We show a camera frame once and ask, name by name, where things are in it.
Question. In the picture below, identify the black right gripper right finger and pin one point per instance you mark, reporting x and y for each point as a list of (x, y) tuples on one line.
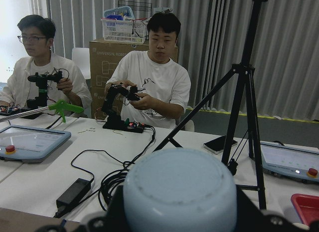
[(251, 219)]

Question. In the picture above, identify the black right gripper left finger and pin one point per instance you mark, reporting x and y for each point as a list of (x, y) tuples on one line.
[(99, 214)]

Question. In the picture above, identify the light blue cup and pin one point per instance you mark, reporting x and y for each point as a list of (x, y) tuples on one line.
[(180, 190)]

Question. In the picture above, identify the black power adapter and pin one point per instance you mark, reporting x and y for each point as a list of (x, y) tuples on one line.
[(71, 197)]

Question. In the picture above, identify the red plastic tray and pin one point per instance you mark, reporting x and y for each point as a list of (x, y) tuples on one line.
[(307, 207)]

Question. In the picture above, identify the blue teach pendant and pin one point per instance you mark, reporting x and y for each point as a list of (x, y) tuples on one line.
[(30, 144), (298, 164)]

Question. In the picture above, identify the black smartphone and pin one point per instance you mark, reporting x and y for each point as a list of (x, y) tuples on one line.
[(215, 146)]

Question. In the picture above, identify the green plastic clamp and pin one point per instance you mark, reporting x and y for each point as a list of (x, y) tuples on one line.
[(61, 106)]

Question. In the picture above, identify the black tripod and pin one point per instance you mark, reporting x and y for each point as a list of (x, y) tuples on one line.
[(245, 84)]

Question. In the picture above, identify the brown cardboard box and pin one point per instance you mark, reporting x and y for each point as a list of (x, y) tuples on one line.
[(112, 74)]

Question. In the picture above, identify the white plastic basket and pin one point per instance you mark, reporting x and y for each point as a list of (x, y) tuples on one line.
[(119, 25)]

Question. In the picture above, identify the person in white shirt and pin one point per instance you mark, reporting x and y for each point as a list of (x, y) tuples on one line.
[(37, 37)]

